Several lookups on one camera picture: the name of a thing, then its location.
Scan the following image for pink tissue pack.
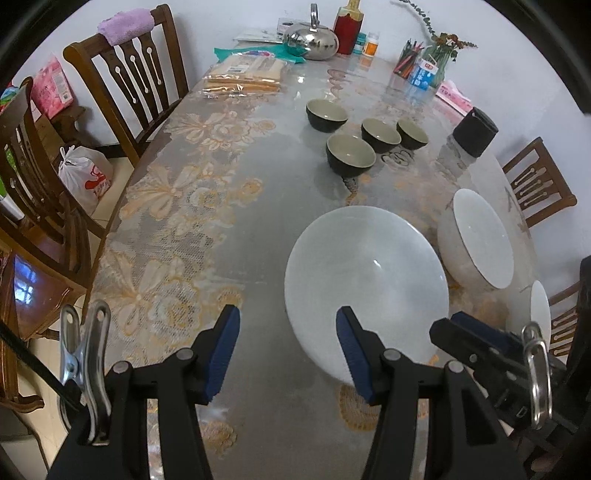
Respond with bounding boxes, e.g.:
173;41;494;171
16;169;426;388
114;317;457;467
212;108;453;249
434;79;476;116

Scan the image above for blue white carton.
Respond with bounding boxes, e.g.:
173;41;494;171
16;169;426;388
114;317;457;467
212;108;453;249
409;58;439;90

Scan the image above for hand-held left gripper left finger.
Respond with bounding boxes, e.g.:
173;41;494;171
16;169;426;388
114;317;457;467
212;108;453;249
46;305;242;480

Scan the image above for holder of coloured pencils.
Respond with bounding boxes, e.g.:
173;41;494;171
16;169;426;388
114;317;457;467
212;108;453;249
393;39;426;79

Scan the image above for white plastic bag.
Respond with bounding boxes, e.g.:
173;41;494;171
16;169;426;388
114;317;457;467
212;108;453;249
58;145;115;215

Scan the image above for small dark tea cup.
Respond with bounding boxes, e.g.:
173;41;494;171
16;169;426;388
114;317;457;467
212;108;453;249
361;118;402;154
325;134;377;177
305;98;349;131
396;119;430;150

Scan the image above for red bottle gold cap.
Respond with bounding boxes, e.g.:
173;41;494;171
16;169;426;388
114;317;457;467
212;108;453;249
333;0;365;56

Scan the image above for dried flower bouquet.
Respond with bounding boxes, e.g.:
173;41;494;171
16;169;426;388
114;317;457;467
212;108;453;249
390;0;478;61

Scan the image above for black strap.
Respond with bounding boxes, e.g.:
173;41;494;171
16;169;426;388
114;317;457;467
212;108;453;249
0;320;81;411

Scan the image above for purple towel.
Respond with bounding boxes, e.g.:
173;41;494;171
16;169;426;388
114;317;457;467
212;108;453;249
97;8;155;46

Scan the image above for black lidded mug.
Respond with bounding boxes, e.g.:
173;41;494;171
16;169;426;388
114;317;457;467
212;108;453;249
451;106;500;158

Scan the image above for white bowl red blossoms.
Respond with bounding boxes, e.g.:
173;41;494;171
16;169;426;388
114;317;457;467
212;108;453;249
529;280;553;356
437;188;515;292
284;206;451;385

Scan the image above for white paper sheets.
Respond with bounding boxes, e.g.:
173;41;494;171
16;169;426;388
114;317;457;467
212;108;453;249
233;18;296;44

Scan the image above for pink floral tissue package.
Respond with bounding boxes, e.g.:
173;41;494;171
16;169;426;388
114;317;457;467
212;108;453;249
31;54;77;118

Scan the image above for green glass vase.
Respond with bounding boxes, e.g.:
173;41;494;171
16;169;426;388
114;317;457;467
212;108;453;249
422;44;455;84

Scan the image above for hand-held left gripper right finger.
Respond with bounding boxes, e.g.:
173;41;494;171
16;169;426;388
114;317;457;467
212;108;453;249
335;305;527;480

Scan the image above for steel kettle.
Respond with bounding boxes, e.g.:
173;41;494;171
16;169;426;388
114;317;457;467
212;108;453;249
281;4;340;62

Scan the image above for green plastic packet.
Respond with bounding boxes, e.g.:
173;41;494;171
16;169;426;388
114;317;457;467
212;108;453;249
213;44;308;65

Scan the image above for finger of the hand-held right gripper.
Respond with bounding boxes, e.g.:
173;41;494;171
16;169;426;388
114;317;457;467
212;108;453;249
429;318;532;402
450;311;525;352

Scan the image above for wooden chair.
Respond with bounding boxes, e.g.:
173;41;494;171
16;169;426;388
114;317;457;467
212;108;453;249
502;137;578;229
549;279;583;356
62;4;190;167
0;76;107;340

